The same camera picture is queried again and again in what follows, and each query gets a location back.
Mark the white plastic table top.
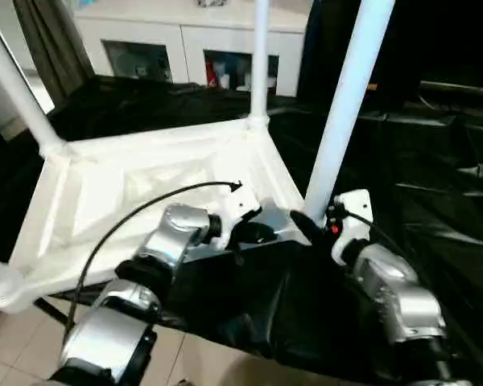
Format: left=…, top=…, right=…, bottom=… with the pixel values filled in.
left=0, top=114, right=311, bottom=314

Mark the black mat cover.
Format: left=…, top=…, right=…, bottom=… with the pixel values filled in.
left=0, top=74, right=483, bottom=386

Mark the grey metal rod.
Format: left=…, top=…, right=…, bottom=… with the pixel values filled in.
left=418, top=80, right=483, bottom=97

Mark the black metal stand leg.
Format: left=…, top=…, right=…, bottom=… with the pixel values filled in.
left=34, top=297, right=77, bottom=326

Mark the black case with gold label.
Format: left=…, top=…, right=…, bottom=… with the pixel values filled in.
left=301, top=0, right=422, bottom=105

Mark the white cabinet with glass doors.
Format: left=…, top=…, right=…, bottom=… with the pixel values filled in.
left=74, top=0, right=307, bottom=97

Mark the grey curtain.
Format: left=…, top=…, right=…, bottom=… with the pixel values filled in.
left=14, top=0, right=96, bottom=101

